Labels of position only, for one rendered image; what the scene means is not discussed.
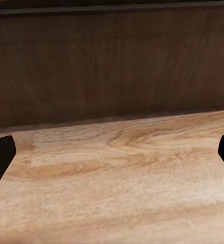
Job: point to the cabinet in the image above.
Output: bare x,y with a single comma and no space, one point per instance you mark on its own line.
66,60

